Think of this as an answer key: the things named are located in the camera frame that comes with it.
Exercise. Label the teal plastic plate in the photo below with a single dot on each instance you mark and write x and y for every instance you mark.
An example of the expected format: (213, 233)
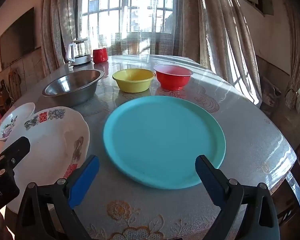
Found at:
(162, 140)

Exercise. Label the barred window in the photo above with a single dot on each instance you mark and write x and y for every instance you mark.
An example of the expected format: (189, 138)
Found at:
(120, 2)

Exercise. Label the wall television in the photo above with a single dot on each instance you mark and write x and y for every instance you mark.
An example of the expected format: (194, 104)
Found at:
(16, 38)

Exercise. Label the dark wooden chair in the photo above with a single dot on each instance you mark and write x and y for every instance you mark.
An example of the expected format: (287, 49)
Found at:
(290, 202)

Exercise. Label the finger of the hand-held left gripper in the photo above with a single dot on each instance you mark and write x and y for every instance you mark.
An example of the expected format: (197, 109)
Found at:
(17, 152)

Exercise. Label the red plastic bowl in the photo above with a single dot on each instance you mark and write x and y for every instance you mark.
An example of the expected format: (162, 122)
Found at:
(173, 78)

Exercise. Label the lace floral tablecloth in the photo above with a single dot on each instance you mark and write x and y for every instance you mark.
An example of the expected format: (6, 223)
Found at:
(130, 220)

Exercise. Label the sheer white curtain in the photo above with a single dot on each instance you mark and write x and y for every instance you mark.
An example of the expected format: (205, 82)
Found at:
(140, 40)

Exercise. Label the tan cactus-shaped stand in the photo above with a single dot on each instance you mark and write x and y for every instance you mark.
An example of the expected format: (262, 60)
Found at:
(15, 82)

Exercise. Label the small white floral bowl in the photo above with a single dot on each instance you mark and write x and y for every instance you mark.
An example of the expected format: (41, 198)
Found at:
(15, 115)

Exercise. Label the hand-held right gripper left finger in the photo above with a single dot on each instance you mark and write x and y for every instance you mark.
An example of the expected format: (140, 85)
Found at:
(83, 180)

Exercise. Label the grey bag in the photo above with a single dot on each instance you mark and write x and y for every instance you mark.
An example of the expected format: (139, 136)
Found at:
(270, 97)

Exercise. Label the red mug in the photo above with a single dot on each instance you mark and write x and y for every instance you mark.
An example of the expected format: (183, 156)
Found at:
(100, 55)

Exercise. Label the beige tied curtain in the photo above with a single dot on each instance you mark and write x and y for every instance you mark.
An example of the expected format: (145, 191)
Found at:
(296, 67)

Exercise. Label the beige patterned curtain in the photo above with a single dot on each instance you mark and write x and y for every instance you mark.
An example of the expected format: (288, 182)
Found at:
(215, 42)
(57, 30)

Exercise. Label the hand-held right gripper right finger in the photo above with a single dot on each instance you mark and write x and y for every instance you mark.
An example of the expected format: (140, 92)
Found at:
(210, 180)

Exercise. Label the glass electric kettle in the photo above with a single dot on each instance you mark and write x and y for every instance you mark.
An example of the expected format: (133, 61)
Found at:
(80, 55)

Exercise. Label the stainless steel bowl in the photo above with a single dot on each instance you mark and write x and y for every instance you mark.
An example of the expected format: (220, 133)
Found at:
(72, 85)

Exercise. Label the yellow plastic bowl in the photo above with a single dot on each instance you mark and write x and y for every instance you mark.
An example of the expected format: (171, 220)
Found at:
(132, 81)

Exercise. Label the large white floral plate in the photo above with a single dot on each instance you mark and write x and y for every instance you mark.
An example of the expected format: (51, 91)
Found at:
(52, 140)

